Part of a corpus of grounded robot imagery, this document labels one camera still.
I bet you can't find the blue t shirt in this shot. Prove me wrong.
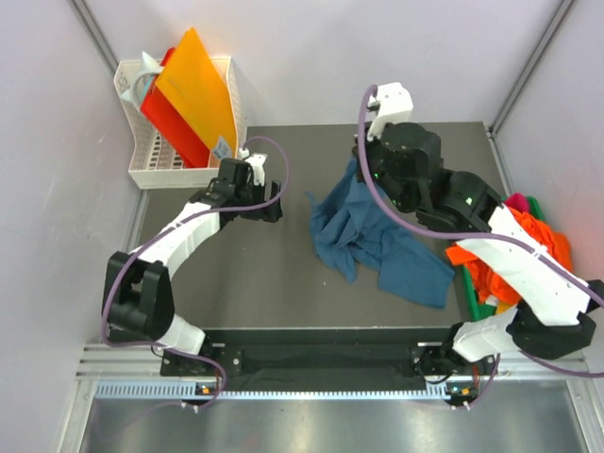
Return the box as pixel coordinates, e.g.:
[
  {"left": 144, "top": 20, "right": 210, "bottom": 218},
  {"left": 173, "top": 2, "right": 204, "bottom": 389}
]
[{"left": 307, "top": 159, "right": 455, "bottom": 310}]

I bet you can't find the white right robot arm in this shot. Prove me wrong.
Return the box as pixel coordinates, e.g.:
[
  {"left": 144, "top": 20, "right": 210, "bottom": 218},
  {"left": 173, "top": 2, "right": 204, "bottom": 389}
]
[{"left": 355, "top": 121, "right": 603, "bottom": 374}]

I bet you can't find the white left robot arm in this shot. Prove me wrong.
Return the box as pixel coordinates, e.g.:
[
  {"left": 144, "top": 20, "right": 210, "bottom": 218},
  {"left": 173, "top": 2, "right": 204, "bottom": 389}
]
[{"left": 101, "top": 153, "right": 282, "bottom": 375}]

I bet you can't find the white perforated plastic basket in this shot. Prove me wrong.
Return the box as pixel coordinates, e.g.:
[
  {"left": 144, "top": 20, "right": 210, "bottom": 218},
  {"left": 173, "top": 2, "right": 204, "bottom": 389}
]
[{"left": 122, "top": 57, "right": 247, "bottom": 190}]

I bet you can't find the pink t shirt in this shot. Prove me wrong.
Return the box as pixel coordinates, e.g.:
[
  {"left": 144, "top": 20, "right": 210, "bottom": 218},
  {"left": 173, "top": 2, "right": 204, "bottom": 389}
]
[{"left": 504, "top": 193, "right": 530, "bottom": 213}]

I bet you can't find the red plastic board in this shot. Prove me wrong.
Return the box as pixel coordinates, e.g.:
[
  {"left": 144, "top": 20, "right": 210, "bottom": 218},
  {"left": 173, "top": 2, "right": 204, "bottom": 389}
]
[{"left": 140, "top": 75, "right": 210, "bottom": 168}]

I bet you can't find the orange plastic board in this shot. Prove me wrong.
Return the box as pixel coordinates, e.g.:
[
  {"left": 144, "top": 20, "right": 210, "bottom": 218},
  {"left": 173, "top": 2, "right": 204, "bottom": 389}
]
[{"left": 155, "top": 28, "right": 238, "bottom": 168}]

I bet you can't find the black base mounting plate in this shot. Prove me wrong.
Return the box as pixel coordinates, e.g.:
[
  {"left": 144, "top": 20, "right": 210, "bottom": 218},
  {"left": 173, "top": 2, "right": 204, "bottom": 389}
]
[{"left": 159, "top": 327, "right": 492, "bottom": 392}]

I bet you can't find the green plastic bin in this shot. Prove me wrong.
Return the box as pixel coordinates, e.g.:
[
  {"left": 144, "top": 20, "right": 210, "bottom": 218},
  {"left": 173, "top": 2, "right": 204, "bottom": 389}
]
[{"left": 460, "top": 194, "right": 548, "bottom": 327}]

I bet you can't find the orange t shirt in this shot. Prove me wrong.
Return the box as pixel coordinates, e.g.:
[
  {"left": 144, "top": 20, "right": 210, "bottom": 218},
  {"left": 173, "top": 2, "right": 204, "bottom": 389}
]
[{"left": 445, "top": 207, "right": 575, "bottom": 307}]

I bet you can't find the yellow t shirt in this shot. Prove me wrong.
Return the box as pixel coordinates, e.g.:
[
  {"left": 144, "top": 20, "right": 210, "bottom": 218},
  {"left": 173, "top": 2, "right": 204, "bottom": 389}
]
[{"left": 495, "top": 301, "right": 516, "bottom": 314}]

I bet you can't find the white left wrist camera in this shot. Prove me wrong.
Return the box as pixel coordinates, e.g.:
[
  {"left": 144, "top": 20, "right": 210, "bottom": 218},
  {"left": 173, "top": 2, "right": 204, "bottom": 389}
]
[{"left": 237, "top": 147, "right": 268, "bottom": 186}]

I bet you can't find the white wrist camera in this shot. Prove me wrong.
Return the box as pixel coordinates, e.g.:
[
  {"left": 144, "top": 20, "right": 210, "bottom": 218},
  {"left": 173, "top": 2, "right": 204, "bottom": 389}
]
[
  {"left": 366, "top": 82, "right": 413, "bottom": 142},
  {"left": 237, "top": 147, "right": 268, "bottom": 186}
]

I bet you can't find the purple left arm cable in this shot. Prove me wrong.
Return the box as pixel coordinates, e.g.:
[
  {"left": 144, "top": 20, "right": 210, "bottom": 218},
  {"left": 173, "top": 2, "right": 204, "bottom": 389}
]
[{"left": 99, "top": 136, "right": 292, "bottom": 411}]

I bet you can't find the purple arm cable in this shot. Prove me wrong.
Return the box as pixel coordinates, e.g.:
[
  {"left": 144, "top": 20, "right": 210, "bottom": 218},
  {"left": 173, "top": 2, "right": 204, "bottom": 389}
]
[
  {"left": 99, "top": 136, "right": 292, "bottom": 411},
  {"left": 356, "top": 84, "right": 604, "bottom": 411}
]

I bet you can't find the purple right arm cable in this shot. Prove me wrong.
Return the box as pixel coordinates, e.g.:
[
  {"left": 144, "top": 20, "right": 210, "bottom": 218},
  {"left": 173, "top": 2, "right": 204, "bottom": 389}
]
[{"left": 356, "top": 84, "right": 604, "bottom": 411}]

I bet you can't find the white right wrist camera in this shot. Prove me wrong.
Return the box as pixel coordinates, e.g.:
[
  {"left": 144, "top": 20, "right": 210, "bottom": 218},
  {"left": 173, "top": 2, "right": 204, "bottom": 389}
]
[{"left": 366, "top": 82, "right": 413, "bottom": 142}]

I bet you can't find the light blue plastic ring tool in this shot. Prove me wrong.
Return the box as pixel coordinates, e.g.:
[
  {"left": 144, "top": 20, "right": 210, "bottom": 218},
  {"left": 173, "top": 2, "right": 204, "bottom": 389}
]
[{"left": 120, "top": 52, "right": 163, "bottom": 111}]

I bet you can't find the grey slotted cable duct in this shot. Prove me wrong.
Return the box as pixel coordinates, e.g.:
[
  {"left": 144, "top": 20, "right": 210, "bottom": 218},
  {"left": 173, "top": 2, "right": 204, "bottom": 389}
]
[{"left": 94, "top": 380, "right": 451, "bottom": 401}]

